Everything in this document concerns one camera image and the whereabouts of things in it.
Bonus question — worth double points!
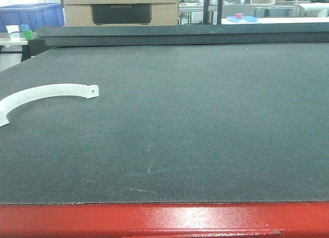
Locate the white curved PVC pipe clamp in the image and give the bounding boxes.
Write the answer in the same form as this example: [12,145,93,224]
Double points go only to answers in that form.
[1,83,99,126]

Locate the dark grey table mat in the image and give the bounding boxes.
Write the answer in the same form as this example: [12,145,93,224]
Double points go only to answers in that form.
[1,43,328,204]

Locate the dark grey stacked boards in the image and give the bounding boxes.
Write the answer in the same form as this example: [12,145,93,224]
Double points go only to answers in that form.
[37,22,328,47]

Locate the grey chair back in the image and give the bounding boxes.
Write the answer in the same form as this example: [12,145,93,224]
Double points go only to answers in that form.
[222,4,255,18]

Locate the red small cube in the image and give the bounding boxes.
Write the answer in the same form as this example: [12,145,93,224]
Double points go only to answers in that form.
[235,13,243,19]

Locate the blue tray background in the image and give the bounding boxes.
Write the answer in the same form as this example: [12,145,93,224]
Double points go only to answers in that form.
[227,16,259,23]

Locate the cardboard box with black print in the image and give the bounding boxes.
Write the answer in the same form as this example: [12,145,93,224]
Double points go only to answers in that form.
[62,0,179,27]

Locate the blue plastic crate background left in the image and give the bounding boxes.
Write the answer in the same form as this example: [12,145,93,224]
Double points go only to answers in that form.
[1,3,65,32]

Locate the green small cup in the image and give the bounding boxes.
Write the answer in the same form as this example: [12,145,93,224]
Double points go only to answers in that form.
[23,30,33,40]

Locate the light blue small cup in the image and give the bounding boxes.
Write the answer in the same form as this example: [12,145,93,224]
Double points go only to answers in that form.
[21,24,29,32]

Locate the white paper cup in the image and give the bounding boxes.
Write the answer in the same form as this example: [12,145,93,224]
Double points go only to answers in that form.
[6,25,20,42]

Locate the white side table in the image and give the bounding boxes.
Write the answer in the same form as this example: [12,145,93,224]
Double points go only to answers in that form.
[0,38,28,45]

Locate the black vertical post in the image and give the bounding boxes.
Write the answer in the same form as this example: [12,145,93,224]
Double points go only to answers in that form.
[203,0,224,25]

